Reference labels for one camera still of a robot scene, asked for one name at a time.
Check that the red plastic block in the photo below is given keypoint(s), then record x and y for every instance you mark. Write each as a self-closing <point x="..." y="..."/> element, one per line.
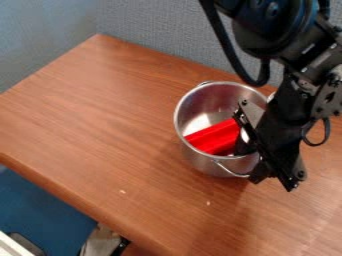
<point x="215" y="139"/>

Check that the stainless steel pot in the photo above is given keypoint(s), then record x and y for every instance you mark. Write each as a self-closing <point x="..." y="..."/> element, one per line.
<point x="205" y="105"/>

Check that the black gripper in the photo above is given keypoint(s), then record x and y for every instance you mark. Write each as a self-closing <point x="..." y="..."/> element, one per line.
<point x="271" y="132"/>

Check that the white and black floor object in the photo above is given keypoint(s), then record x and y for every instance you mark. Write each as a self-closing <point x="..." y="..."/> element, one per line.
<point x="16" y="245"/>

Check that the grey table leg bracket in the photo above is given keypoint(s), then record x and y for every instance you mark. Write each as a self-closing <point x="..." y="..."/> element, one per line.
<point x="104" y="243"/>

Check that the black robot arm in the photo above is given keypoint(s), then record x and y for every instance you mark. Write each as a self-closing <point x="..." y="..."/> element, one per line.
<point x="287" y="31"/>

